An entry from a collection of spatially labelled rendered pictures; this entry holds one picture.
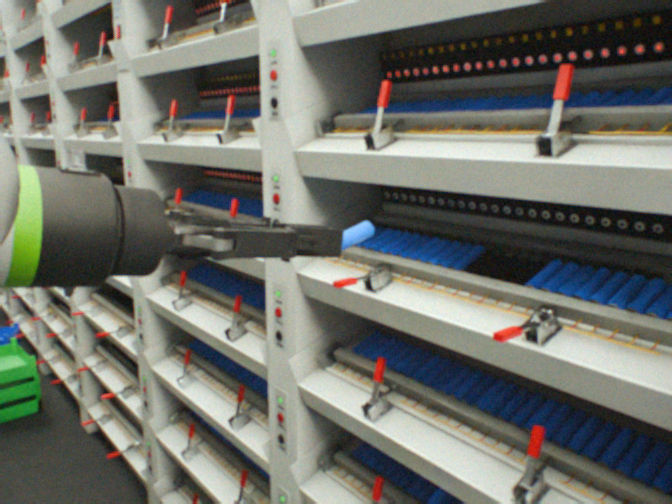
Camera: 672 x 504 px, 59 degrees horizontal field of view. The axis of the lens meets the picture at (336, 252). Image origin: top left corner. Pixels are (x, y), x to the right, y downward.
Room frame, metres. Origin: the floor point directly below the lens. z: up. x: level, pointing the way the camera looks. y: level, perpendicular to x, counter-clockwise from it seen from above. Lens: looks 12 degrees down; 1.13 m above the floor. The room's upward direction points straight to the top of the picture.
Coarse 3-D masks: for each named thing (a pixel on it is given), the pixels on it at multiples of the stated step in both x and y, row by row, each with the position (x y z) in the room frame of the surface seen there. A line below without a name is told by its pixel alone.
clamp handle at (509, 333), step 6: (534, 318) 0.61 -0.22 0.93; (540, 318) 0.61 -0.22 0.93; (528, 324) 0.60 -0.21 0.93; (534, 324) 0.60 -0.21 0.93; (504, 330) 0.58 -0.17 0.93; (510, 330) 0.58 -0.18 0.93; (516, 330) 0.58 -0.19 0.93; (522, 330) 0.59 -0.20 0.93; (498, 336) 0.57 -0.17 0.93; (504, 336) 0.57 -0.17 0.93; (510, 336) 0.57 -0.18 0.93; (516, 336) 0.58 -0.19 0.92
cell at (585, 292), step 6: (600, 270) 0.68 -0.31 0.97; (606, 270) 0.68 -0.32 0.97; (594, 276) 0.67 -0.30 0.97; (600, 276) 0.67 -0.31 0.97; (606, 276) 0.67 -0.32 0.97; (588, 282) 0.66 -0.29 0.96; (594, 282) 0.66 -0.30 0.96; (600, 282) 0.66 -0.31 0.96; (582, 288) 0.65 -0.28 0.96; (588, 288) 0.65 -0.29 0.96; (594, 288) 0.65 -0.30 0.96; (576, 294) 0.64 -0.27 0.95; (582, 294) 0.64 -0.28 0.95; (588, 294) 0.64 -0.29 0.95
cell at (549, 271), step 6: (552, 264) 0.72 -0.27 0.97; (558, 264) 0.72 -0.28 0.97; (546, 270) 0.71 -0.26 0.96; (552, 270) 0.71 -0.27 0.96; (558, 270) 0.71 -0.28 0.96; (540, 276) 0.70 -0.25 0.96; (546, 276) 0.70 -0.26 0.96; (552, 276) 0.71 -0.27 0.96; (528, 282) 0.70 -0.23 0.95; (534, 282) 0.69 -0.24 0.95; (540, 282) 0.69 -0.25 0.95; (534, 288) 0.69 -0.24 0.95
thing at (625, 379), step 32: (352, 224) 1.03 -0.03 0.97; (480, 224) 0.87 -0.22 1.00; (512, 224) 0.82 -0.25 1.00; (544, 224) 0.79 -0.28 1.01; (320, 288) 0.91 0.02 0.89; (352, 288) 0.84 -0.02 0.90; (384, 288) 0.82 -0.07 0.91; (416, 288) 0.79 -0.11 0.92; (384, 320) 0.80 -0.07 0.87; (416, 320) 0.74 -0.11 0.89; (448, 320) 0.70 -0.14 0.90; (480, 320) 0.68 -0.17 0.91; (512, 320) 0.66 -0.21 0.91; (480, 352) 0.67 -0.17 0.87; (512, 352) 0.63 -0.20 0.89; (544, 352) 0.59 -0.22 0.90; (576, 352) 0.58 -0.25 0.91; (608, 352) 0.57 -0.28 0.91; (640, 352) 0.55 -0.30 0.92; (576, 384) 0.57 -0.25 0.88; (608, 384) 0.54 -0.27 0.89; (640, 384) 0.51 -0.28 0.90; (640, 416) 0.52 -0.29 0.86
